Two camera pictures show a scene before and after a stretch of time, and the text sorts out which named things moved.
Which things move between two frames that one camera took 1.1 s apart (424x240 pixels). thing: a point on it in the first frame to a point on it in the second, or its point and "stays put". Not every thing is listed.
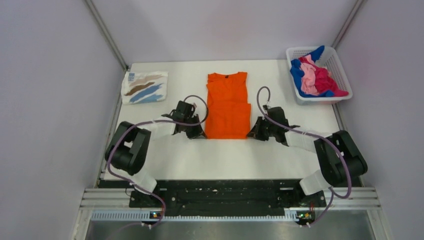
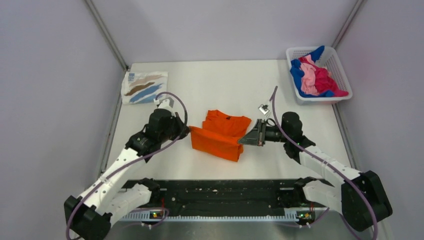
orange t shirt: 227,114 to 219,135
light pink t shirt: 308,84 stays put
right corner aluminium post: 355,10 stays put
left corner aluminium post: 103,28 stays put
